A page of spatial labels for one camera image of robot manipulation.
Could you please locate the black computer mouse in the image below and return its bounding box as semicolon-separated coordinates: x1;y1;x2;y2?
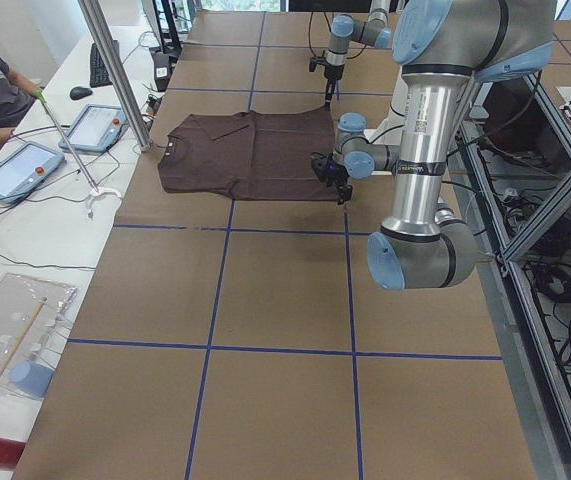
69;86;93;101

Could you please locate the light blue cap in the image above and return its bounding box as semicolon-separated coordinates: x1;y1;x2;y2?
9;361;54;399

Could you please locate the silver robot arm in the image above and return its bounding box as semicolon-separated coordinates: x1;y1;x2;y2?
311;1;556;290
309;0;393;109

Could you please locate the metal rod white stand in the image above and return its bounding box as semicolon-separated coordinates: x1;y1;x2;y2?
35;89;122;219

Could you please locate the black electronics box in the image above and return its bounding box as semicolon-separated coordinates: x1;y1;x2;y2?
152;52;172;92

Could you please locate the dark brown t-shirt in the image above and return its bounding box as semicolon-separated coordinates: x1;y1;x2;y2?
158;107;347;203

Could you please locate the aluminium side frame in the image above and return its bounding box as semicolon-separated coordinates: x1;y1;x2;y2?
450;64;571;479

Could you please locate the wooden stick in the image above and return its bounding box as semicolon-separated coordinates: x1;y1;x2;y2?
0;297;47;379

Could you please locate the clear plastic sheet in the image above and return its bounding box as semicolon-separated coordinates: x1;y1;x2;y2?
0;273;77;399

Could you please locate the black keyboard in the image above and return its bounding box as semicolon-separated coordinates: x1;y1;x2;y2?
89;43;111;88

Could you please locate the blue tape line crosswise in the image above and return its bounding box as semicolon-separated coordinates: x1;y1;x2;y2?
67;339;503;362

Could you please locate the near teach pendant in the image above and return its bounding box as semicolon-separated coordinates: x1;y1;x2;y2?
0;142;65;204

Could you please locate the far teach pendant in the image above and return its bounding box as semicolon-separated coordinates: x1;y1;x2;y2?
66;104;127;154

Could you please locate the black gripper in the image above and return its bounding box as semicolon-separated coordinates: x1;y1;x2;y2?
308;54;341;108
310;153;353;200

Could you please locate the teach pendant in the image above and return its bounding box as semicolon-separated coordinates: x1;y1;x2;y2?
66;104;127;154
0;142;65;204

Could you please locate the aluminium frame post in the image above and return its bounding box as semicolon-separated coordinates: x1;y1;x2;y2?
78;0;151;152

